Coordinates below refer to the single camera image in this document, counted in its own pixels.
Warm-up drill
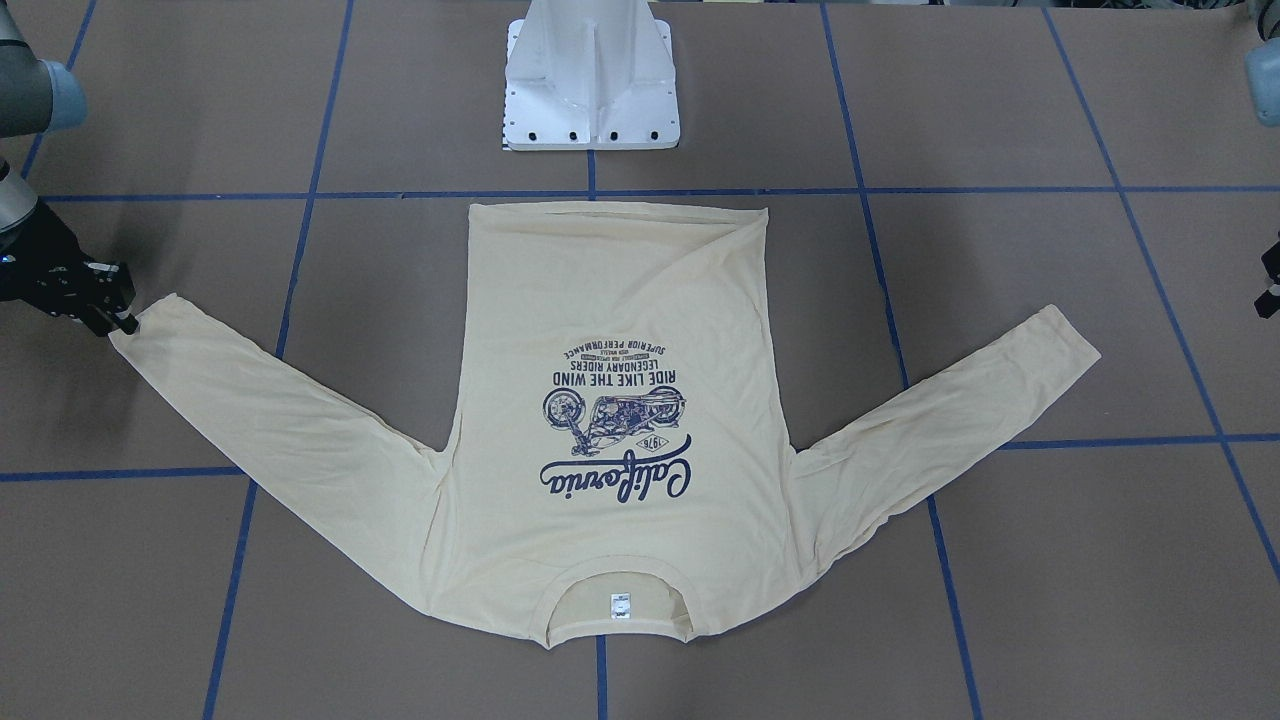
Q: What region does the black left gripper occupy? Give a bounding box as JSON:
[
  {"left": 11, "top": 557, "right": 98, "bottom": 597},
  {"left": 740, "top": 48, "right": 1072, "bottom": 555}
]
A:
[{"left": 1254, "top": 241, "right": 1280, "bottom": 319}]

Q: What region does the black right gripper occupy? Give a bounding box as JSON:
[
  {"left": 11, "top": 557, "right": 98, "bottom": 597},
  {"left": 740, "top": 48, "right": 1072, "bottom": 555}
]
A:
[{"left": 1, "top": 205, "right": 138, "bottom": 337}]

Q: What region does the cream long-sleeve printed shirt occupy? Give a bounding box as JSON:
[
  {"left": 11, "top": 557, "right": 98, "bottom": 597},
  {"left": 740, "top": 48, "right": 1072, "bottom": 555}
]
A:
[{"left": 111, "top": 201, "right": 1100, "bottom": 648}]

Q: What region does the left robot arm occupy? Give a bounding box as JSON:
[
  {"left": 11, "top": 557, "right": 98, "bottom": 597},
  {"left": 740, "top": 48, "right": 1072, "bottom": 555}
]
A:
[{"left": 1245, "top": 1, "right": 1279, "bottom": 319}]

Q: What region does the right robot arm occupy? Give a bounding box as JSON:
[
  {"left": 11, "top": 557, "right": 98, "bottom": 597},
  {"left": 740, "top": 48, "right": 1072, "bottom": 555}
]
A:
[{"left": 1, "top": 3, "right": 140, "bottom": 337}]

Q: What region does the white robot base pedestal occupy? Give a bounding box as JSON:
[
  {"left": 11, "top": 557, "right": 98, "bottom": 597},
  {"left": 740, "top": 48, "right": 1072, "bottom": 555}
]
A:
[{"left": 502, "top": 1, "right": 682, "bottom": 151}]

